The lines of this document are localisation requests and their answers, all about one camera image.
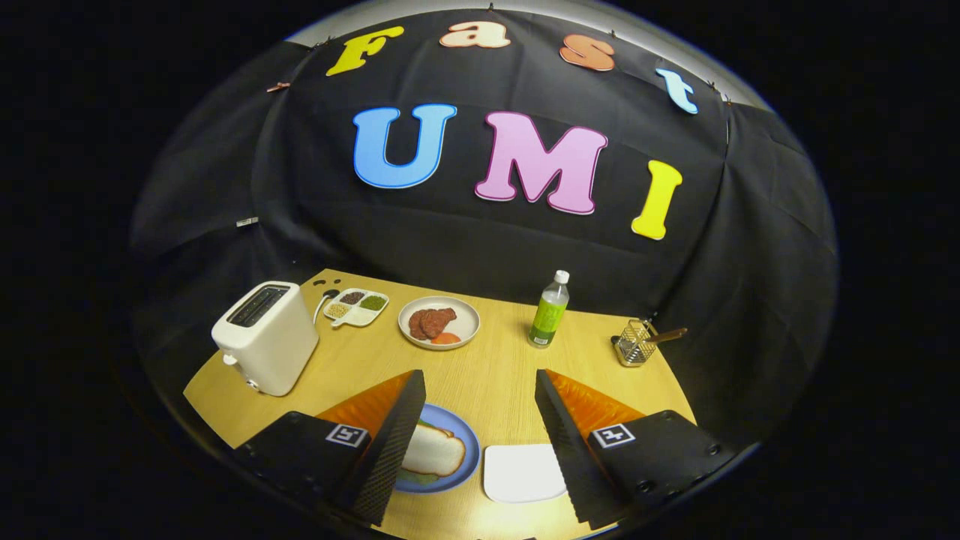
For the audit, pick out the brown meat patty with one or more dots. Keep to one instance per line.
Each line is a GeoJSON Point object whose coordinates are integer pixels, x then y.
{"type": "Point", "coordinates": [439, 321]}
{"type": "Point", "coordinates": [415, 326]}

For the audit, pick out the white square plate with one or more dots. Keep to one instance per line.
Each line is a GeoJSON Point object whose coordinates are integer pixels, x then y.
{"type": "Point", "coordinates": [521, 472]}

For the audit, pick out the orange spring clamp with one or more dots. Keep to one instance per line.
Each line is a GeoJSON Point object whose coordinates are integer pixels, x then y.
{"type": "Point", "coordinates": [277, 87]}

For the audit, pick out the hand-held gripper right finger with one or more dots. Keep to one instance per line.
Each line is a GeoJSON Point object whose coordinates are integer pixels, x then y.
{"type": "Point", "coordinates": [570, 457]}

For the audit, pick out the red tomato slice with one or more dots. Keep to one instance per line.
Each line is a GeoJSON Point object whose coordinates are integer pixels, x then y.
{"type": "Point", "coordinates": [446, 339]}

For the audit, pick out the crusty white bread slice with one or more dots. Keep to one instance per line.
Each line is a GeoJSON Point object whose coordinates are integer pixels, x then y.
{"type": "Point", "coordinates": [435, 452]}

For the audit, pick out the green label water bottle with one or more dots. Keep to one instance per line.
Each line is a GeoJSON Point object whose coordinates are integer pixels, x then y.
{"type": "Point", "coordinates": [547, 319]}

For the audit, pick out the round white plate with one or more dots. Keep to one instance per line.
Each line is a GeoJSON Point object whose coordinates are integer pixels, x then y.
{"type": "Point", "coordinates": [465, 319]}

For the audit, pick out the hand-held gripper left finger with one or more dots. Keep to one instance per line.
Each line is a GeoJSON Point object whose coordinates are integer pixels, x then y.
{"type": "Point", "coordinates": [386, 457]}

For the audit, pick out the divided white condiment tray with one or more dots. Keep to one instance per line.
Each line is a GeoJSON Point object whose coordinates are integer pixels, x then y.
{"type": "Point", "coordinates": [360, 316]}

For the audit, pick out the black backdrop cloth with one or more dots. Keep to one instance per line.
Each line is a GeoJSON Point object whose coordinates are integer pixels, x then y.
{"type": "Point", "coordinates": [465, 240]}

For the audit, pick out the blue round plate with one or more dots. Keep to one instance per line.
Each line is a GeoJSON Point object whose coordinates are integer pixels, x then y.
{"type": "Point", "coordinates": [469, 442]}

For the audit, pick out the white toaster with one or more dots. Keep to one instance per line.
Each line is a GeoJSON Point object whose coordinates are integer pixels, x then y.
{"type": "Point", "coordinates": [270, 352]}

